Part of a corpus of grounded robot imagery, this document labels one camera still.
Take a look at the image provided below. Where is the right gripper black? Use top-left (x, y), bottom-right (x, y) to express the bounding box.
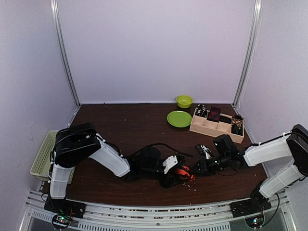
top-left (189, 154), bottom-right (230, 177)

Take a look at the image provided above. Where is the red navy striped tie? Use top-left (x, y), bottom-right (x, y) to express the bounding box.
top-left (174, 166), bottom-right (195, 181)

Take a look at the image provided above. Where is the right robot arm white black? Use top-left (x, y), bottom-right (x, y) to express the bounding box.
top-left (191, 124), bottom-right (308, 213)

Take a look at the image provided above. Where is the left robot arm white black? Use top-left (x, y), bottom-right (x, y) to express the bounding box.
top-left (49, 123), bottom-right (189, 214)

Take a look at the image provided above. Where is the brown patterned rolled tie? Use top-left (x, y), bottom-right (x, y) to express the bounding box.
top-left (231, 115), bottom-right (244, 136)

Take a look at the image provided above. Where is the wooden compartment box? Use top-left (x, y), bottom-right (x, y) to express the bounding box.
top-left (190, 107), bottom-right (244, 143)

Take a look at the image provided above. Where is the red navy rolled tie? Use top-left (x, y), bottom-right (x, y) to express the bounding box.
top-left (207, 106), bottom-right (221, 122)

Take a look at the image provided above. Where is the black white patterned rolled tie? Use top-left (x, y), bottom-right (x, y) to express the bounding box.
top-left (195, 104), bottom-right (207, 118)

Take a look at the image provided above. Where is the green plate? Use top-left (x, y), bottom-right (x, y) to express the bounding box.
top-left (167, 111), bottom-right (192, 128)

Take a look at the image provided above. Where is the green bowl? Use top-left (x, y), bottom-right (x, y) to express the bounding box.
top-left (176, 95), bottom-right (193, 109)

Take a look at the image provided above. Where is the pale green perforated basket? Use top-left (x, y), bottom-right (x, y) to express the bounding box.
top-left (29, 130), bottom-right (75, 185)

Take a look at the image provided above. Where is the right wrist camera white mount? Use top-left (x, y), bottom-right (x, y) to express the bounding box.
top-left (195, 144), bottom-right (214, 160)

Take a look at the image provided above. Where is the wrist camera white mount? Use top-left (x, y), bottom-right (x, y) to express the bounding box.
top-left (195, 144), bottom-right (214, 160)
top-left (162, 155), bottom-right (178, 174)

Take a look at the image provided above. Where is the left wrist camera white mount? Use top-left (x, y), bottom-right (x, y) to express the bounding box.
top-left (162, 155), bottom-right (178, 174)

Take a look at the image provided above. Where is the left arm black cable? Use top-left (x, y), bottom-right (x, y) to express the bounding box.
top-left (122, 142), bottom-right (193, 159)

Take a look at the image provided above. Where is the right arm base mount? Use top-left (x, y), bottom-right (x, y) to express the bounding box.
top-left (230, 191), bottom-right (271, 218)

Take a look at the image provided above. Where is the right aluminium frame post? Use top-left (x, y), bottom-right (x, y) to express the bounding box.
top-left (232, 0), bottom-right (263, 110)

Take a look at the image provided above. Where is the aluminium frame post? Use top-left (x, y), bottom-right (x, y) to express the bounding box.
top-left (232, 0), bottom-right (263, 110)
top-left (50, 0), bottom-right (81, 107)

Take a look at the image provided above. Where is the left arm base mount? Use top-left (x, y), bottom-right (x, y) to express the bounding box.
top-left (44, 195), bottom-right (86, 218)

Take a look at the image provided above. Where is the left aluminium frame post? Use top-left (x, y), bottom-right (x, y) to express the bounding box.
top-left (50, 0), bottom-right (81, 107)

